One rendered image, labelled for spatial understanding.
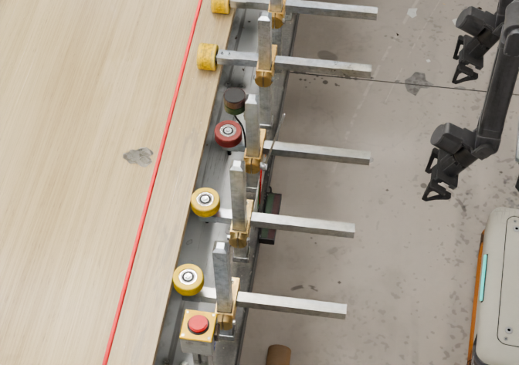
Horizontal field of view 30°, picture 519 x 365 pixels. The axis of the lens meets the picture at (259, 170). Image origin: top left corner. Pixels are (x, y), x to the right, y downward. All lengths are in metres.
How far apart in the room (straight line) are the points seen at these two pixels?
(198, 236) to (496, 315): 1.01
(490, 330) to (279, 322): 0.75
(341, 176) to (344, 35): 0.79
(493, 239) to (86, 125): 1.44
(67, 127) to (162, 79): 0.33
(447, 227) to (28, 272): 1.75
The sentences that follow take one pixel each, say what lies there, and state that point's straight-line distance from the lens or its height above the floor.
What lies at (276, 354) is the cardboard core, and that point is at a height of 0.08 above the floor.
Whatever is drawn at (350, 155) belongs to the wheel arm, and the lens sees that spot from 2.81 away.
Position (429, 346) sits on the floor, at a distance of 3.48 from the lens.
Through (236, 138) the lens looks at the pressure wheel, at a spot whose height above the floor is 0.91.
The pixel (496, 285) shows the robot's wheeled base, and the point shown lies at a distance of 3.32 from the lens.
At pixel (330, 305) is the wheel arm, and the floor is 0.84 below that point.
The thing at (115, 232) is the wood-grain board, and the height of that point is 0.90.
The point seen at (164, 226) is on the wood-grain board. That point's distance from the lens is 2.62.
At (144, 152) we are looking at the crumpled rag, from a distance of 2.77.
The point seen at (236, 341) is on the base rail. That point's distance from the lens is 2.66.
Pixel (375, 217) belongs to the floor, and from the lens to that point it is 3.74.
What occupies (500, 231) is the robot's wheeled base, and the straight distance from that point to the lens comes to 3.44.
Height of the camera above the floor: 3.06
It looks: 53 degrees down
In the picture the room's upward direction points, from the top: 1 degrees counter-clockwise
